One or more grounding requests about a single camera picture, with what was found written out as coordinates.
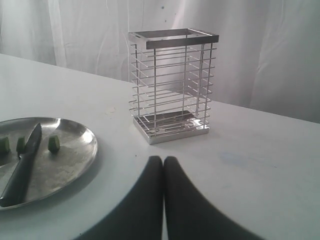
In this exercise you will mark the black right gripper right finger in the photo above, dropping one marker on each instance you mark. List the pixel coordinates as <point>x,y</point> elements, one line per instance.
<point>189,215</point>

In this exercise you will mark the wire mesh utensil holder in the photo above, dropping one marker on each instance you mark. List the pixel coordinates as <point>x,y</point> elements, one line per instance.
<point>171,71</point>

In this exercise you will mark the round steel plate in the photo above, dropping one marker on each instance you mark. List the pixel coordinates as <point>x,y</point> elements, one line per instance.
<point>51,172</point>

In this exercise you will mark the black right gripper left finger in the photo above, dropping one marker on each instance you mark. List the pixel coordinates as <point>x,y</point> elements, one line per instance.
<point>139,216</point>

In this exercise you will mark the green chili pepper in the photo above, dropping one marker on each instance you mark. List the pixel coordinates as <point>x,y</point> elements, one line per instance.
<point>4,145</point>

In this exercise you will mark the black kitchen knife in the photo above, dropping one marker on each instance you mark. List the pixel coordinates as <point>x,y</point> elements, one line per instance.
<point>15,191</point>

